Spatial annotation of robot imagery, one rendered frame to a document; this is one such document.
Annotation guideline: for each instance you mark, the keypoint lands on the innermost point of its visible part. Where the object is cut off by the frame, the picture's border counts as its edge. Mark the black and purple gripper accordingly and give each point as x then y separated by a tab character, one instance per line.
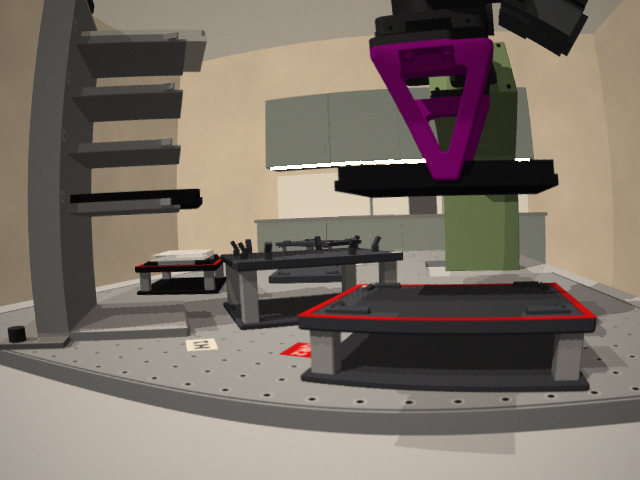
436	53

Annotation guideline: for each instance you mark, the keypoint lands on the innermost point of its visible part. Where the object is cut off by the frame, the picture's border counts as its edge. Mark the white well plate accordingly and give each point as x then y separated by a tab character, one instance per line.
181	257

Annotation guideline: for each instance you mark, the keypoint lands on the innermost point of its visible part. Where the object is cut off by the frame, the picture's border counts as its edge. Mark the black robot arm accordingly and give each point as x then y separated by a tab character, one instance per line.
553	24

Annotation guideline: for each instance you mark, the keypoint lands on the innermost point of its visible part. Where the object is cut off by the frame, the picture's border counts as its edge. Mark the black cylinder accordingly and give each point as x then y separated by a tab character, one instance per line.
16	334

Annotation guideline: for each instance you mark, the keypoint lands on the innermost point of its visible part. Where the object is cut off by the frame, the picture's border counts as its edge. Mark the grey shelf rack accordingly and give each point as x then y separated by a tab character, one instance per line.
62	115

